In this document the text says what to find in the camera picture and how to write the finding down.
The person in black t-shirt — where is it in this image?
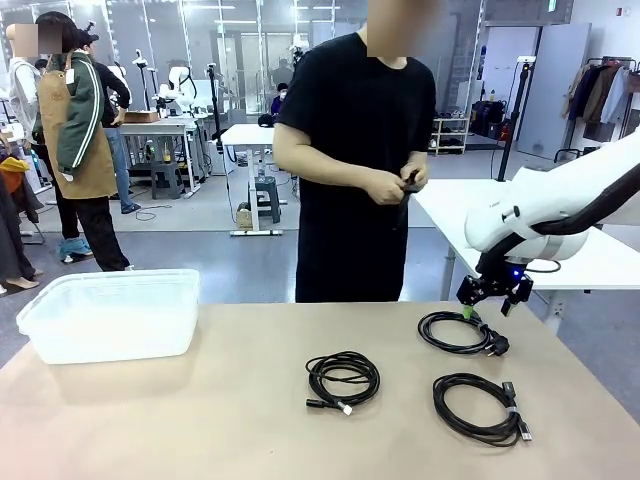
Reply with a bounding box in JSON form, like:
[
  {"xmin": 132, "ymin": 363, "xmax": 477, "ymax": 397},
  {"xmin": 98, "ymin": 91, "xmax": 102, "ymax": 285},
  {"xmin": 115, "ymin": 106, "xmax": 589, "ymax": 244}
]
[{"xmin": 273, "ymin": 0, "xmax": 439, "ymax": 304}]

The black bags pile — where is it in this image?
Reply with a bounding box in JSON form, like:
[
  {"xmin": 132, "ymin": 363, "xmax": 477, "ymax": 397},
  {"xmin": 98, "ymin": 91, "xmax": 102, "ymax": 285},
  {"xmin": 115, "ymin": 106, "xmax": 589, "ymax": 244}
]
[{"xmin": 472, "ymin": 99, "xmax": 511, "ymax": 140}]

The clear plastic storage bin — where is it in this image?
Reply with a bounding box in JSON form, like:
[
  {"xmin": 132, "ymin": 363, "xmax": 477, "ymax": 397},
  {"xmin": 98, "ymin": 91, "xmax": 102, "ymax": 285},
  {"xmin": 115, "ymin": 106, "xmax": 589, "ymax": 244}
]
[{"xmin": 15, "ymin": 268, "xmax": 202, "ymax": 365}]

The black robot arm cable hose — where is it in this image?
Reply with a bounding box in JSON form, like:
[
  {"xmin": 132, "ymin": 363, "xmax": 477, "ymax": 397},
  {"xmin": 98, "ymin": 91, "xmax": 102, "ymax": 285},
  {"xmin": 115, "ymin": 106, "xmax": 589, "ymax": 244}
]
[{"xmin": 474, "ymin": 162, "xmax": 640, "ymax": 275}]

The black usb cable coil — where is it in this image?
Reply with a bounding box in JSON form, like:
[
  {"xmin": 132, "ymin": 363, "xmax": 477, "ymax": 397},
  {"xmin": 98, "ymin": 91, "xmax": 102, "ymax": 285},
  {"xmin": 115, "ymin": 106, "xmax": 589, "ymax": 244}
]
[{"xmin": 432, "ymin": 372, "xmax": 534, "ymax": 448}]

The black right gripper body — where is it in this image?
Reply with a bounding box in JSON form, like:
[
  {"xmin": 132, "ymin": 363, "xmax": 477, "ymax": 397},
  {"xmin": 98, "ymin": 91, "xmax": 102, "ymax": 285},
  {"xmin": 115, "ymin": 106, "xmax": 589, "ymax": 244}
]
[{"xmin": 474, "ymin": 258, "xmax": 532, "ymax": 298}]

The clothes rack with coats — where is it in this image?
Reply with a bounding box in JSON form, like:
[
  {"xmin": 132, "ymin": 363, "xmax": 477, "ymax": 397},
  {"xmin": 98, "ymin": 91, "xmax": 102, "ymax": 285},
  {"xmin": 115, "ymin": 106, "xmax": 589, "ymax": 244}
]
[{"xmin": 562, "ymin": 55, "xmax": 640, "ymax": 162}]

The white standing desk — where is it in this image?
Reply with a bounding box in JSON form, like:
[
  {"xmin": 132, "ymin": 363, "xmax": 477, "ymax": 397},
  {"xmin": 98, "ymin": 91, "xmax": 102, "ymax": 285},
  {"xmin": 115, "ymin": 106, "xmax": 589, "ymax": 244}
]
[{"xmin": 219, "ymin": 123, "xmax": 289, "ymax": 237}]

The man in black and jeans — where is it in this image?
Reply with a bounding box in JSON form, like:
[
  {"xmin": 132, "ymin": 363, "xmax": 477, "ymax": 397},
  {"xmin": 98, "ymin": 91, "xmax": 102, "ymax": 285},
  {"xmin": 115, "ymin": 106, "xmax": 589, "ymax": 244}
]
[{"xmin": 92, "ymin": 34, "xmax": 142, "ymax": 215}]

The person's left hand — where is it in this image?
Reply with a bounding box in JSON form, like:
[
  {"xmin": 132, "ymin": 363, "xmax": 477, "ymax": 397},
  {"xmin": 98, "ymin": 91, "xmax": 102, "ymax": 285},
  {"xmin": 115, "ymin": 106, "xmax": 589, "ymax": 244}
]
[{"xmin": 402, "ymin": 152, "xmax": 430, "ymax": 194}]

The person's right forearm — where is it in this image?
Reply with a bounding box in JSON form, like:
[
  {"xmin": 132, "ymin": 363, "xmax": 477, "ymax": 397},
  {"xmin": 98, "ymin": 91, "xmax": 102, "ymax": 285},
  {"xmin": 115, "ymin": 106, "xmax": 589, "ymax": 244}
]
[{"xmin": 273, "ymin": 124, "xmax": 376, "ymax": 201}]

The person's right hand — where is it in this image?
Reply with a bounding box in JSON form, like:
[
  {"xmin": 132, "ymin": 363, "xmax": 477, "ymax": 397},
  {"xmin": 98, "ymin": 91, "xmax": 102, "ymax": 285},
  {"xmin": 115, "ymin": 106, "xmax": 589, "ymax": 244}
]
[{"xmin": 367, "ymin": 172, "xmax": 410, "ymax": 206}]

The grey metal workbench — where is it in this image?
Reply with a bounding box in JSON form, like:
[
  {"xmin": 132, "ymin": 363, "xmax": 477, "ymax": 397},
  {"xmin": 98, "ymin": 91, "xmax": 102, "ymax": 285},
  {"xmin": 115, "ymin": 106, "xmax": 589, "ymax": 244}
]
[{"xmin": 119, "ymin": 117, "xmax": 202, "ymax": 199}]

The white shoe rack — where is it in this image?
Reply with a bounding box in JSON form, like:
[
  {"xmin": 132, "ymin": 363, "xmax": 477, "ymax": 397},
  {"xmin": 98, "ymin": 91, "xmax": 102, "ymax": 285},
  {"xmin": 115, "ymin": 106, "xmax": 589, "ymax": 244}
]
[{"xmin": 428, "ymin": 117, "xmax": 471, "ymax": 155}]

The black cable with white connector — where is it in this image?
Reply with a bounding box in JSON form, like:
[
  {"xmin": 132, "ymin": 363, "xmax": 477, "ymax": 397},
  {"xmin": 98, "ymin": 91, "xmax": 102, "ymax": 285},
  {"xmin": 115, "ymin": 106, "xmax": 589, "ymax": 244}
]
[{"xmin": 304, "ymin": 350, "xmax": 381, "ymax": 415}]

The black tripod pole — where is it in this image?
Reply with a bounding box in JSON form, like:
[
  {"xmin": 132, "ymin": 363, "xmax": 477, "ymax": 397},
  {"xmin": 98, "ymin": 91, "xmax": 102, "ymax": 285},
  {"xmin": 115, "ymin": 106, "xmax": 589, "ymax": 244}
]
[{"xmin": 497, "ymin": 55, "xmax": 537, "ymax": 182}]

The woman in brown apron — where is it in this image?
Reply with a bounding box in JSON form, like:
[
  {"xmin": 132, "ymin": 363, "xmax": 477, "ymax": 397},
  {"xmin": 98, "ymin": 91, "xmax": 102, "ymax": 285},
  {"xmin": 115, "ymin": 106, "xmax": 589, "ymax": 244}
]
[{"xmin": 32, "ymin": 10, "xmax": 134, "ymax": 274}]

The black power cord with plug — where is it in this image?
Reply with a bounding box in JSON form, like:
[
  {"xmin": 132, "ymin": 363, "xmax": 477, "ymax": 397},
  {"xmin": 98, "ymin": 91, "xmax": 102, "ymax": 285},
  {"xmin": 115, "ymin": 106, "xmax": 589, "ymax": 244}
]
[{"xmin": 417, "ymin": 310, "xmax": 511, "ymax": 359}]

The large white table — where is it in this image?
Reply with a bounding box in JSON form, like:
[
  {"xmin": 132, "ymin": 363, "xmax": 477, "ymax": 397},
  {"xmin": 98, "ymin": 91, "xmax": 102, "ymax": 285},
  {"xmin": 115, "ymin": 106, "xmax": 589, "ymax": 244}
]
[{"xmin": 407, "ymin": 178, "xmax": 640, "ymax": 334}]

